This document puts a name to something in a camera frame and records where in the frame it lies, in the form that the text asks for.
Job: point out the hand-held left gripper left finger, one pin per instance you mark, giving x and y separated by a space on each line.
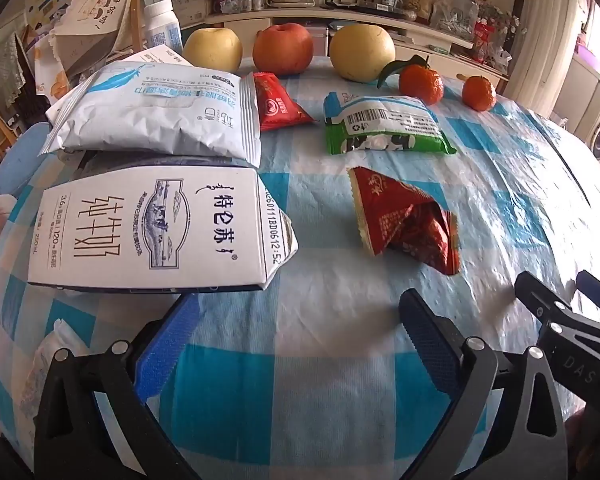
170 345

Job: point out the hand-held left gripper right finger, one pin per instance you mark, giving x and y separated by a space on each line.
430 347

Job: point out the white milk carton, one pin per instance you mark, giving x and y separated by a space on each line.
130 230

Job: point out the red wrapper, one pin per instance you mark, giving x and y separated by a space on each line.
400 215

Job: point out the white blue wet wipe packet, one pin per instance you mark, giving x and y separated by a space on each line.
155 115

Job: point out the green white snack packet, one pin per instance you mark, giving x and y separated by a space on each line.
385 120

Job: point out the small red snack packet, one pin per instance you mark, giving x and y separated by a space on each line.
275 105

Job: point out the blue cushioned stool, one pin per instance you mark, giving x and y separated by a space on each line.
22 160

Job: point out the small tangerine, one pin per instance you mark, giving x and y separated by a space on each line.
479 94

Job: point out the tangerine with green leaf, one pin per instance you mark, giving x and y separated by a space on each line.
422 85

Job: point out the red packets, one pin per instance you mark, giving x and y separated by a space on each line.
485 40

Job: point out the dining table with printed cloth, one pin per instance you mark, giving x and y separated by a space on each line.
55 80

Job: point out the yellow apple left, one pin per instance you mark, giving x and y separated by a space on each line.
212 50

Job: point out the large yellow pear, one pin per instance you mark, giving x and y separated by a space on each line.
360 52

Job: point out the red apple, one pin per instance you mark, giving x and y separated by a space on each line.
282 50

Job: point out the white pill bottle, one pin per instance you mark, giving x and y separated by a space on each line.
162 25

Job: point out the clear plastic bag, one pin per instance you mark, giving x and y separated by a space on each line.
452 10

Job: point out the cream tv cabinet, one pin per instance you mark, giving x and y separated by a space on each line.
245 22

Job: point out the printed cream cloth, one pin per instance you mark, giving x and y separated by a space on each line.
90 15

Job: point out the wooden chair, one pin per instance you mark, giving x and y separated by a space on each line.
136 5

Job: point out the white sack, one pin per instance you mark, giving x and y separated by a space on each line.
192 2

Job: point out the pack of small bottles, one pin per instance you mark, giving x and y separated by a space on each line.
242 2

